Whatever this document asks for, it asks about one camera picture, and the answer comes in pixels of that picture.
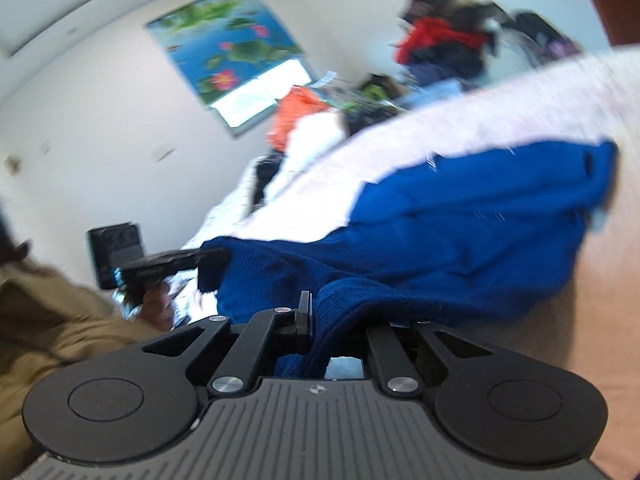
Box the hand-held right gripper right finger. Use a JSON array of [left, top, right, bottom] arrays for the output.
[[364, 319, 495, 397]]

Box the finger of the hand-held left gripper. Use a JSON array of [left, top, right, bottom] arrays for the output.
[[197, 247, 233, 292]]

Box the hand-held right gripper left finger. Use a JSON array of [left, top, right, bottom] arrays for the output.
[[141, 290, 314, 396]]

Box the blue beaded sweater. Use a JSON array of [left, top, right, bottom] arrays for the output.
[[200, 140, 621, 381]]

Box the person's left forearm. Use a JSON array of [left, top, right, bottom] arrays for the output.
[[0, 255, 168, 480]]

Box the heap of dark clothes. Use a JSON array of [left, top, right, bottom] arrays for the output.
[[400, 0, 516, 26]]

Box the person's left hand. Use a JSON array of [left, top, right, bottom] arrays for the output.
[[141, 281, 177, 332]]

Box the dark floral cloth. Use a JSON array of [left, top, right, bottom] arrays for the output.
[[250, 155, 281, 211]]

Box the white pillow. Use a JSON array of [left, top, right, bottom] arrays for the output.
[[240, 110, 361, 221]]

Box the orange plastic bag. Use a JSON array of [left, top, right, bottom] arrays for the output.
[[267, 85, 326, 151]]

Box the window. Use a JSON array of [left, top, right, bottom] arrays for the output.
[[207, 57, 313, 138]]

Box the lotus print roller blind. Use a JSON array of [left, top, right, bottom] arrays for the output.
[[145, 0, 306, 108]]

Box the green and black bag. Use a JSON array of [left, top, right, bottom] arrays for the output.
[[357, 72, 401, 106]]

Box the light blue towel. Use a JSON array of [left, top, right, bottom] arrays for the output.
[[400, 80, 466, 108]]

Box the navy garment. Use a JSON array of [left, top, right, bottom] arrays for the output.
[[407, 50, 486, 86]]

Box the red garment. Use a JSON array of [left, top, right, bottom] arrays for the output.
[[395, 17, 488, 63]]

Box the clear plastic bag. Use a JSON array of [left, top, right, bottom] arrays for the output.
[[487, 25, 541, 66]]

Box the purple cloth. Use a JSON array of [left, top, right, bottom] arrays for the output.
[[547, 40, 583, 58]]

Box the brown wooden door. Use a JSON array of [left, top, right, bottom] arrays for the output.
[[570, 0, 640, 48]]

